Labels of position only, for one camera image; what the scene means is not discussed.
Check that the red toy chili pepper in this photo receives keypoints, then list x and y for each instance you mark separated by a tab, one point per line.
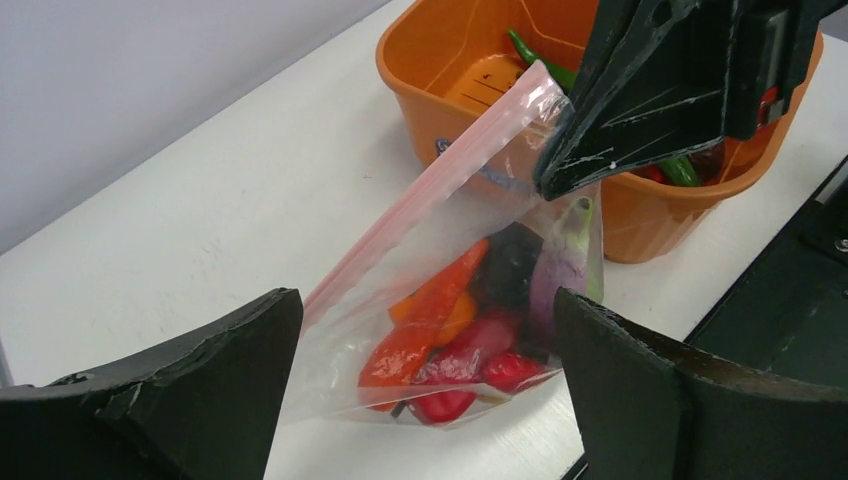
461	362

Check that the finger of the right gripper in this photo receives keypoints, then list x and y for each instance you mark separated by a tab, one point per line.
652	84

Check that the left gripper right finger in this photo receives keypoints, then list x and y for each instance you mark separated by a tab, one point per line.
650	407

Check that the orange plastic basket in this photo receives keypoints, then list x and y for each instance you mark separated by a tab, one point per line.
448	61

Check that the long green toy pepper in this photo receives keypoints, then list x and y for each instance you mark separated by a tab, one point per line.
564	78

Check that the dark green toy cucumber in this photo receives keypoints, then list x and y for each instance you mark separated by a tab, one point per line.
679	171

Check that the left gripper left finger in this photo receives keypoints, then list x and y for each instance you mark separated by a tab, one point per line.
203	405

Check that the purple toy eggplant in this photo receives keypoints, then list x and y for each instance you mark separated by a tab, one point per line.
563	262

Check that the dark purple toy mangosteen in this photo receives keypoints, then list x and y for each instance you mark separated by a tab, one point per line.
503	277

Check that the green toy cabbage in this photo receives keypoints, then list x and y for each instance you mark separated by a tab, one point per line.
595	258

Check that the clear pink zip top bag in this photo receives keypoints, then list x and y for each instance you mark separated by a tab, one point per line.
481	183

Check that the small red toy pepper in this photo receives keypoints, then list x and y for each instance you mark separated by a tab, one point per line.
653	173

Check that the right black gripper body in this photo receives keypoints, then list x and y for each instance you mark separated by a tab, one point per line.
771	50

